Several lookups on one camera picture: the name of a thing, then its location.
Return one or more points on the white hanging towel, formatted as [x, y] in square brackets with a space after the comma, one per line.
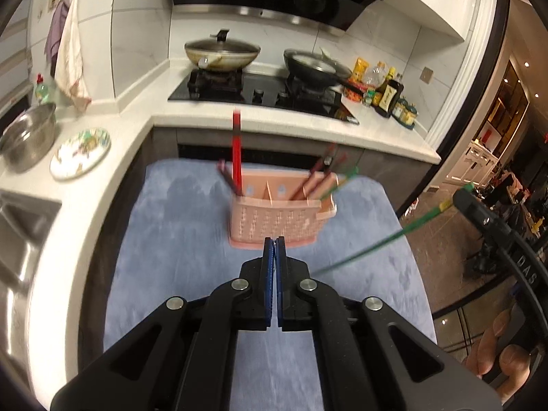
[70, 60]

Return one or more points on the blue plush mat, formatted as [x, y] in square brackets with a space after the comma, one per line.
[180, 231]

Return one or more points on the yellow seasoning packet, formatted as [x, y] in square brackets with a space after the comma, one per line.
[359, 70]

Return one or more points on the small seasoning jars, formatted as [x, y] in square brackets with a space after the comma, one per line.
[404, 113]

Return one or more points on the clear plastic bottle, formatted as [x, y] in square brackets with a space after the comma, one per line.
[374, 76]

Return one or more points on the green dish soap bottle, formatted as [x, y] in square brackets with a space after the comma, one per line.
[43, 92]

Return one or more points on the floral patterned plate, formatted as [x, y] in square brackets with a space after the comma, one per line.
[80, 153]

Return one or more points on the black frying pan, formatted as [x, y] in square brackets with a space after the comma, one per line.
[312, 70]

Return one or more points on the pink perforated utensil basket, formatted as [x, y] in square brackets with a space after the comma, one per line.
[274, 222]

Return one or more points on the person's right hand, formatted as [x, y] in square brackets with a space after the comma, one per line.
[492, 351]

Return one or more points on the white cabinet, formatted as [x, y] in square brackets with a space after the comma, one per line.
[473, 162]

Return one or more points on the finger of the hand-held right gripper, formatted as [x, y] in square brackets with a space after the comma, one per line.
[479, 214]

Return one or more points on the red seasoning packet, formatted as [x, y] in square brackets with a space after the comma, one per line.
[357, 92]

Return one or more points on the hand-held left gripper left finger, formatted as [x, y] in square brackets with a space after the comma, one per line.
[269, 274]

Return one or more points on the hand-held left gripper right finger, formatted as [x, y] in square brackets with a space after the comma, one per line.
[281, 274]

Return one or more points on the stainless steel bowl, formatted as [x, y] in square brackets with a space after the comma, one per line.
[30, 137]

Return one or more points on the wall socket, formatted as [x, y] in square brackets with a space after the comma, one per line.
[426, 75]

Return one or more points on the red chopstick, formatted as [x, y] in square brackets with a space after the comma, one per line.
[236, 154]

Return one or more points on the black gas stove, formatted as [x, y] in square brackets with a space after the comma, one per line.
[257, 94]

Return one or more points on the purple hanging cloth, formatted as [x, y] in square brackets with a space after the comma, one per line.
[55, 38]

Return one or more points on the white kitchen countertop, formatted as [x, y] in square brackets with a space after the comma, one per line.
[192, 117]

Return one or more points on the maroon chopstick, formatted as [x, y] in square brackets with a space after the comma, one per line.
[310, 180]
[227, 175]

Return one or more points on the wok with glass lid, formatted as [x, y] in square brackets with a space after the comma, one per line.
[222, 53]

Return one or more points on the dark soy sauce bottle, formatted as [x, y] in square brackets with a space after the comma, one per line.
[388, 96]

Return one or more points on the green chopstick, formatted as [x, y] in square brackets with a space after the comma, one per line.
[342, 180]
[385, 239]

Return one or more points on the stainless steel sink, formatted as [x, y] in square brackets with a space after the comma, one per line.
[21, 239]

